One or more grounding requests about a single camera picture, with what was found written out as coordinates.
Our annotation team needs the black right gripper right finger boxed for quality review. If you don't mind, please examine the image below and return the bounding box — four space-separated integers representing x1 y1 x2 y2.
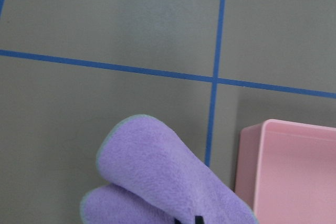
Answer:
194 216 204 224

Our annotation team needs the purple microfiber cloth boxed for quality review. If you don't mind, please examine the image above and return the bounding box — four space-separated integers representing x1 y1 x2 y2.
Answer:
80 115 258 223

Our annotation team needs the pink plastic bin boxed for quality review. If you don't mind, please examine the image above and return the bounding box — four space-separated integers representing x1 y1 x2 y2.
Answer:
235 119 335 223

